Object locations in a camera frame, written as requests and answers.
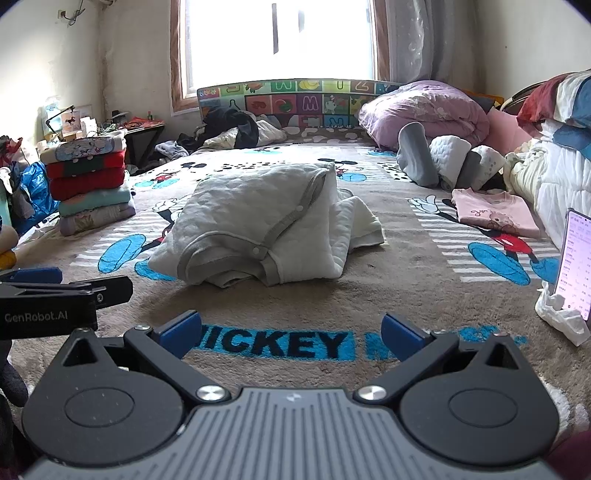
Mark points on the blue plastic bag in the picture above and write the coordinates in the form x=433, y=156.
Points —
x=34, y=194

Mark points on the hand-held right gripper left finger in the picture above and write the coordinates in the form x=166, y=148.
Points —
x=182, y=330

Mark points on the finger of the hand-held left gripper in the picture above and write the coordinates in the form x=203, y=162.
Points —
x=111, y=288
x=32, y=275

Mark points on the red white blue quilt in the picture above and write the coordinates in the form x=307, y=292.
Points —
x=558, y=106

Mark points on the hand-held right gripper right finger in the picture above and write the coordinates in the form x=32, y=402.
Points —
x=401, y=334

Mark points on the pink folded shirt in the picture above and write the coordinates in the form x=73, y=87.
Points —
x=494, y=212

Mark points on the grey crumpled clothing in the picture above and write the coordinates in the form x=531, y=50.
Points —
x=171, y=148

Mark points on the window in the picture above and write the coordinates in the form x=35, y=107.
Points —
x=277, y=41

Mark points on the printed cartoon blanket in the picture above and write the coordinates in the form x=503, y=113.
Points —
x=392, y=277

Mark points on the white crumpled tissue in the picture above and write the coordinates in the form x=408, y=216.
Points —
x=561, y=316

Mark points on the smartphone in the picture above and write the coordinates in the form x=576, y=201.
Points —
x=577, y=263

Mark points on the grey rolled garment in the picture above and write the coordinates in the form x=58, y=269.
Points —
x=415, y=157

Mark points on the dark desk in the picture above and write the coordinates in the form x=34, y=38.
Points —
x=143, y=134

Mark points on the black clothing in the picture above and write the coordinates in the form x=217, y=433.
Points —
x=231, y=122

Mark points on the white crumpled cloth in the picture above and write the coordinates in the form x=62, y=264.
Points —
x=270, y=134

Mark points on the white quilted rolled garment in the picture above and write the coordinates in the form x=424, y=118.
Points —
x=450, y=159

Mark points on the stack of folded clothes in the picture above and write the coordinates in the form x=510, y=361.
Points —
x=87, y=182

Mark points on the grey patterned curtain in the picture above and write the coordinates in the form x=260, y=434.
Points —
x=429, y=37

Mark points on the white quilted garment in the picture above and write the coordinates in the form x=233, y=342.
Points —
x=240, y=221
x=450, y=159

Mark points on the white dotted rolled garment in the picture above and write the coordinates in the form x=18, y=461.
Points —
x=489, y=164

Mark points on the colourful picture headboard mat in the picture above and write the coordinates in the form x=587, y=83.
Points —
x=295, y=99

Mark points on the pink pillow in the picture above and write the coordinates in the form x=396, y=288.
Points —
x=505, y=131

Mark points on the pile of mixed clothes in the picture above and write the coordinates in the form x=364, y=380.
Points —
x=11, y=157

